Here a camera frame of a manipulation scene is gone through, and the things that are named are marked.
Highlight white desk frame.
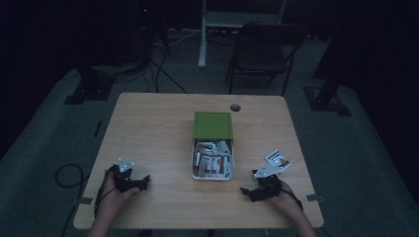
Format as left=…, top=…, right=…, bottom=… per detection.
left=198, top=0, right=288, bottom=69

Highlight dark equipment rack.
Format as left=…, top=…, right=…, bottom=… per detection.
left=130, top=0, right=171, bottom=68

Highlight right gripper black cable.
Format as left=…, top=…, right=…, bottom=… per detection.
left=280, top=180, right=304, bottom=212

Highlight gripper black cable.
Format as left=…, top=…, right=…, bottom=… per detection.
left=280, top=180, right=304, bottom=212
left=94, top=167, right=117, bottom=219

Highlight black floor cables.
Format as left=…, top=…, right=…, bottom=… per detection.
left=143, top=40, right=189, bottom=95

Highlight white floor cable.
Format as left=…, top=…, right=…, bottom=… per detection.
left=153, top=29, right=203, bottom=47

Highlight black looped floor cable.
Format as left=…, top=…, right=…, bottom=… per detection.
left=54, top=163, right=91, bottom=190

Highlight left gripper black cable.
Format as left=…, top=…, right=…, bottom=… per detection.
left=94, top=167, right=117, bottom=219

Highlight white packet with red print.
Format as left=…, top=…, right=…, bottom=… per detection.
left=264, top=148, right=293, bottom=174

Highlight black folding chair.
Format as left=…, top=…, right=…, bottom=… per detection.
left=224, top=22, right=309, bottom=98

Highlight person's right hand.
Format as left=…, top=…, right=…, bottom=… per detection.
left=271, top=191, right=305, bottom=221

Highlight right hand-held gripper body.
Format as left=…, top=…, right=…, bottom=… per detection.
left=249, top=164, right=284, bottom=202

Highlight black stand with base plate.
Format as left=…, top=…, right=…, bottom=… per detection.
left=302, top=0, right=353, bottom=118
left=63, top=63, right=117, bottom=106

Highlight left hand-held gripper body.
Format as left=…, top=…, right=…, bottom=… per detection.
left=112, top=157, right=143, bottom=194

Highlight pile of small white packets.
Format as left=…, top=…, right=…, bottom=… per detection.
left=193, top=140, right=233, bottom=179

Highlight person's left hand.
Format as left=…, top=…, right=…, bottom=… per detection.
left=95, top=167, right=141, bottom=220

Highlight white drawer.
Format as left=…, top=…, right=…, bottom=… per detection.
left=191, top=138, right=235, bottom=182

